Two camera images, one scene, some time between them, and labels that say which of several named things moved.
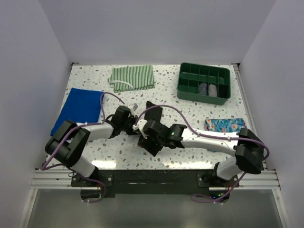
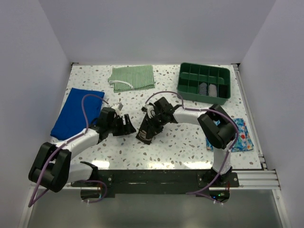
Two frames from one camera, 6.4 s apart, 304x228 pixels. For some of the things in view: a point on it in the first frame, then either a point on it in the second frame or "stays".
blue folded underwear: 82,106 stays
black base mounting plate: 154,181 stays
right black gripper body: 160,140 → 161,118
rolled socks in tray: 213,90 stays
